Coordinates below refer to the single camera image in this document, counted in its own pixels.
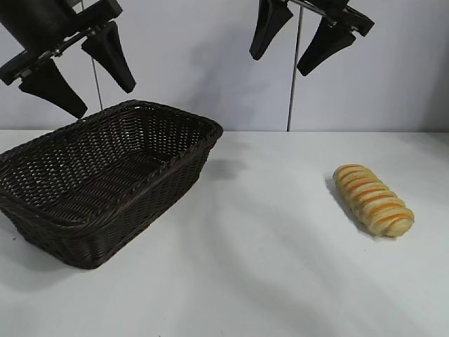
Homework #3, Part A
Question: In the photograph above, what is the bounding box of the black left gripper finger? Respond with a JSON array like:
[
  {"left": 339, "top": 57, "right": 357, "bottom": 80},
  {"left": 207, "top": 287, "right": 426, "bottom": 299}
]
[
  {"left": 81, "top": 20, "right": 137, "bottom": 94},
  {"left": 19, "top": 58, "right": 88, "bottom": 119}
]

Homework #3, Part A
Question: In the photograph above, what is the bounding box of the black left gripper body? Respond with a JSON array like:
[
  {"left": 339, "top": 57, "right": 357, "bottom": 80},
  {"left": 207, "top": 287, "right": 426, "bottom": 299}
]
[{"left": 0, "top": 0, "right": 123, "bottom": 87}]

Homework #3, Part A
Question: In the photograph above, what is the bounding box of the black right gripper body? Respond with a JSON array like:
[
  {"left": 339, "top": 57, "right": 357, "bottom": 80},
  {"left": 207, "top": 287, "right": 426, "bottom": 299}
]
[{"left": 286, "top": 0, "right": 375, "bottom": 38}]

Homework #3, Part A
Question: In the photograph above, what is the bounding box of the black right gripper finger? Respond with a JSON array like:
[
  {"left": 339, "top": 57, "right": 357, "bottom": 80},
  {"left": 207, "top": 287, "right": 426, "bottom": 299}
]
[
  {"left": 249, "top": 0, "right": 295, "bottom": 60},
  {"left": 297, "top": 15, "right": 358, "bottom": 77}
]

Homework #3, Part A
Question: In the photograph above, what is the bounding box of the dark brown woven basket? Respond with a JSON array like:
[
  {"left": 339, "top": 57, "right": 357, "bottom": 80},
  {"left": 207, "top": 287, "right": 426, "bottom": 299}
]
[{"left": 0, "top": 99, "right": 225, "bottom": 271}]

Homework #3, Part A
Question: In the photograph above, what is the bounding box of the long striped bread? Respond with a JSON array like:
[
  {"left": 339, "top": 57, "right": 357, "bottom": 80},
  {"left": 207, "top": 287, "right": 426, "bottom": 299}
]
[{"left": 332, "top": 164, "right": 416, "bottom": 239}]

